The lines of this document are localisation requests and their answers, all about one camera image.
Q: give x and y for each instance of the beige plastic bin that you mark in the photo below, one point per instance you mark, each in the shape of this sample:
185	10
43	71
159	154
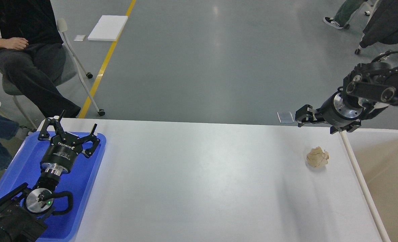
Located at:
374	157

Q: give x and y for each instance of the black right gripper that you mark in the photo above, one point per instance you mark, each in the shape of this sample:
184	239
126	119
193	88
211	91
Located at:
334	111

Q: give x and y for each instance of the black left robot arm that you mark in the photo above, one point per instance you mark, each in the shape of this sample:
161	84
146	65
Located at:
23	211

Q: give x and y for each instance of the grey rolling chair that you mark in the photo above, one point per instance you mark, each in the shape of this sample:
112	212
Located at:
72	68

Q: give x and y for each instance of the seated person in black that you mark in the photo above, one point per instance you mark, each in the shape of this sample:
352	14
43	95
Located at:
32	56

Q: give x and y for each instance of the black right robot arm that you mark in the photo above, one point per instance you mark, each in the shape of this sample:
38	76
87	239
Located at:
366	91

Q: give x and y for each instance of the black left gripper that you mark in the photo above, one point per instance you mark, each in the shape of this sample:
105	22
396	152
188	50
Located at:
62	151

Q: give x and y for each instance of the white foam board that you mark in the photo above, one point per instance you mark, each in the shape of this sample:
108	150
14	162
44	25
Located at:
108	28

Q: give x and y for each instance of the left clear floor plate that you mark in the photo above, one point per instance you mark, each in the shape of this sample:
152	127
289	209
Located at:
286	117

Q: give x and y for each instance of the person with checkered shoe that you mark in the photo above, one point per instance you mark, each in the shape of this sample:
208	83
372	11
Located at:
343	14

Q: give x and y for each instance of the chair with black jacket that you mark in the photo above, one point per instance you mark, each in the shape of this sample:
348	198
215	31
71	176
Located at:
382	26

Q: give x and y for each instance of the small white floor card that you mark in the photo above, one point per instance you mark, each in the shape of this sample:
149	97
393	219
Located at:
78	38

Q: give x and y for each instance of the beige paper ball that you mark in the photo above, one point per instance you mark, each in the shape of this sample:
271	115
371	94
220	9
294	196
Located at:
317	157

